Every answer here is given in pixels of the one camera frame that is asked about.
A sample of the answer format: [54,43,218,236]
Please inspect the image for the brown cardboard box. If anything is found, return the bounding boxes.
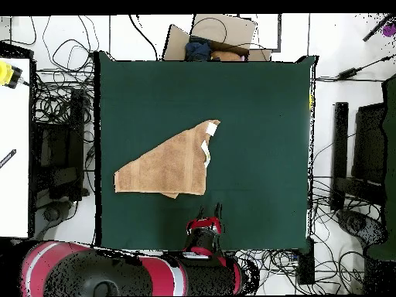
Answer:
[162,13,273,62]

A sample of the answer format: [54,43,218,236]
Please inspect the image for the yellow and black tool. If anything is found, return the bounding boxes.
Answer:
[0,60,23,90]

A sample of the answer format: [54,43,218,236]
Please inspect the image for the dark blue garment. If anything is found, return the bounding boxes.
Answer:
[184,36,213,62]

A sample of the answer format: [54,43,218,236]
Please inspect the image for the tangle of blue black cables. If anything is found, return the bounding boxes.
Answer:
[237,249,299,295]

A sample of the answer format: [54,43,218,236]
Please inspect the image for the purple round object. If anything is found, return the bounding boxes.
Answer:
[382,22,396,39]

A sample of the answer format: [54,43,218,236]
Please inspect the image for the tan terry towel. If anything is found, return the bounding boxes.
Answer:
[113,119,221,200]

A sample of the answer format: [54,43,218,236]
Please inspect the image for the black rod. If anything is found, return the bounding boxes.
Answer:
[362,13,394,43]

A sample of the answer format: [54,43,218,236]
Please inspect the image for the black rectangular box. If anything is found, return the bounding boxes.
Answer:
[297,237,316,285]

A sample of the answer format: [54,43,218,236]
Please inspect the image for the dark green table cloth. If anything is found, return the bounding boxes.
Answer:
[93,50,318,253]

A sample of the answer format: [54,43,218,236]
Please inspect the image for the black marker pen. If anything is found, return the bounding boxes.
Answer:
[0,148,17,169]

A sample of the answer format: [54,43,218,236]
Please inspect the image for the white side table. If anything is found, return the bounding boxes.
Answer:
[0,57,31,238]

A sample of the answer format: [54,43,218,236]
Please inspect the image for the black equipment box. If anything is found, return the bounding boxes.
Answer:
[32,89,86,202]

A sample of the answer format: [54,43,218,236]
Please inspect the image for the dark green fabric cover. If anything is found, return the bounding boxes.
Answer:
[367,73,396,261]

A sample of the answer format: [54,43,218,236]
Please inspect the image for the black pedestal caster foot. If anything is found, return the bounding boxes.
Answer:
[336,210,387,245]
[35,202,73,230]

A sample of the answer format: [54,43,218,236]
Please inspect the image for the black power adapter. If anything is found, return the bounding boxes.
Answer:
[338,68,363,80]

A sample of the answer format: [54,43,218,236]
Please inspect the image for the orange cloth item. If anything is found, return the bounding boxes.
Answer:
[210,49,243,62]

